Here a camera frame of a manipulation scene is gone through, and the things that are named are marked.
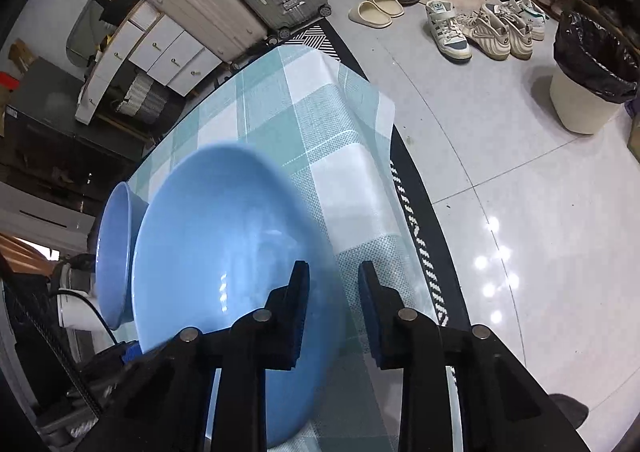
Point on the red paper item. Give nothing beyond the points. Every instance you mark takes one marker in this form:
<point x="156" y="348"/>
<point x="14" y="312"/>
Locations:
<point x="6" y="81"/>

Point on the light blue bowl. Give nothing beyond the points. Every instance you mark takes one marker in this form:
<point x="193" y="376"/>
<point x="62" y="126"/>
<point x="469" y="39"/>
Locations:
<point x="215" y="242"/>

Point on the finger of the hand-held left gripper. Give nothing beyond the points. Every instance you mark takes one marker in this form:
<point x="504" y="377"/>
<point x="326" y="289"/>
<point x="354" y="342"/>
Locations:
<point x="131" y="352"/>

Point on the beige slide sandal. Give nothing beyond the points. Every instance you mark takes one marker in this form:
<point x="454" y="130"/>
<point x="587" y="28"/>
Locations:
<point x="387" y="4"/>
<point x="370" y="14"/>

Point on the dark blue bowl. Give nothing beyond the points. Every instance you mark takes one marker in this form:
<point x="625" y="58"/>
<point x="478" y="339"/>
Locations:
<point x="112" y="257"/>

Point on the flat cardboard pieces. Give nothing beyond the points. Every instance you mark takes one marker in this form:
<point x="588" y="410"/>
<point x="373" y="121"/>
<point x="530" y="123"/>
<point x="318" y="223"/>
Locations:
<point x="22" y="54"/>

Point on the teal checkered tablecloth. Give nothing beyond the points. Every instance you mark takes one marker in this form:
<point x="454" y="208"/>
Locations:
<point x="310" y="131"/>

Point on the beige suitcase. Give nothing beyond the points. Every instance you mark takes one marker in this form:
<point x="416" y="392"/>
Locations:
<point x="200" y="6"/>

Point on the dark shoe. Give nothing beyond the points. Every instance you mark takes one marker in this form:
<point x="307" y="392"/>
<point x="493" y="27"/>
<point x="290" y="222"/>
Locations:
<point x="570" y="409"/>

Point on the white drawer desk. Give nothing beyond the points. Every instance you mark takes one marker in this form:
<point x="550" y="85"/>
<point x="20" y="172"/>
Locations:
<point x="150" y="49"/>

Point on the white cylindrical appliance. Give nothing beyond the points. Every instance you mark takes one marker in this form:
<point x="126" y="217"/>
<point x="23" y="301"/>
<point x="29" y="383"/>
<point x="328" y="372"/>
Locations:
<point x="75" y="314"/>

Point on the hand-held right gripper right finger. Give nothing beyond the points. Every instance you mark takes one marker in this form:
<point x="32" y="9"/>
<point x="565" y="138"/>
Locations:
<point x="371" y="327"/>

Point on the orange curtain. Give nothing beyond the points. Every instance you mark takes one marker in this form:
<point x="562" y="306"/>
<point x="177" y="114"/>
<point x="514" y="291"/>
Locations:
<point x="20" y="249"/>

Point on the scattered group of sneakers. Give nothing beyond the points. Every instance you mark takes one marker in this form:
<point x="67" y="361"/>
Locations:
<point x="492" y="34"/>

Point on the purple plastic bag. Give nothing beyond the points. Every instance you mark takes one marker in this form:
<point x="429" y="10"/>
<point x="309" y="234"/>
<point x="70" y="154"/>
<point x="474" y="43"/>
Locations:
<point x="634" y="109"/>

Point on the woven laundry basket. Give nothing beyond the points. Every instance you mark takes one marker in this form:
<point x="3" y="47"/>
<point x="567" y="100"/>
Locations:
<point x="145" y="99"/>

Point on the grey rounded mirror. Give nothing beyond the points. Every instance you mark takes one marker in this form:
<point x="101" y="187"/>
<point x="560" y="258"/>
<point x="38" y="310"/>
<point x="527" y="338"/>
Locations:
<point x="80" y="39"/>

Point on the black trash bag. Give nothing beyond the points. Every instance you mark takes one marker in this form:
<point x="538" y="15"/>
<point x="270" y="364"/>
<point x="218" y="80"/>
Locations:
<point x="595" y="56"/>

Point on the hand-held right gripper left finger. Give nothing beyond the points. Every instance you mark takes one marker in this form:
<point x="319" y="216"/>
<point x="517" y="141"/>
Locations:
<point x="302" y="322"/>

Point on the white trash bin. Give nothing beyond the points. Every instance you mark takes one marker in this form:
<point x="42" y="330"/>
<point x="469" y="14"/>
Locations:
<point x="580" y="104"/>

